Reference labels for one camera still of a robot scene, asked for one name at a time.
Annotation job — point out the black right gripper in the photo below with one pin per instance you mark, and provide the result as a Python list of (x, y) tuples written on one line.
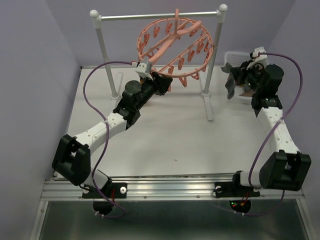
[(241, 73)]

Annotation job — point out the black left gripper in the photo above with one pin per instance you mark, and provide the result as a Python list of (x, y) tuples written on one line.
[(160, 83)]

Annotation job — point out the pink round clip hanger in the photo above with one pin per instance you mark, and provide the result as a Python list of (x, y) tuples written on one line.
[(177, 47)]

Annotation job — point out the grey sock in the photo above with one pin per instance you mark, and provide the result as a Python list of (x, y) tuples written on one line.
[(231, 80)]

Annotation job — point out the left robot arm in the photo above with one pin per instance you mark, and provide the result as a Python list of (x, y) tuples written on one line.
[(73, 155)]

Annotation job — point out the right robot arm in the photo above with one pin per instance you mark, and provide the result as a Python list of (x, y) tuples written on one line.
[(287, 167)]

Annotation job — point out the white plastic basket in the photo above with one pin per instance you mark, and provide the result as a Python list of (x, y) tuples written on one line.
[(239, 66)]

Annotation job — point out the beige sock in basket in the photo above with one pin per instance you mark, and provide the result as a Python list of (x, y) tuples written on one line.
[(247, 94)]

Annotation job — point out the white drying rack stand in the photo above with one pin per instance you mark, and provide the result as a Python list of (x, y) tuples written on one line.
[(220, 14)]

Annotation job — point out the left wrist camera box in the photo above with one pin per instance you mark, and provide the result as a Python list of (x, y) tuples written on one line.
[(144, 69)]

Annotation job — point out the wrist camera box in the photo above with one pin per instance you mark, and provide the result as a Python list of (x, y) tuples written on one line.
[(258, 56), (144, 69)]

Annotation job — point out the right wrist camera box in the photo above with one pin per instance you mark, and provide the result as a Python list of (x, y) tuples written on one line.
[(258, 56)]

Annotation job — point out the aluminium mounting rail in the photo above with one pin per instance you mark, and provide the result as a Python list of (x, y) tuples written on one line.
[(157, 188)]

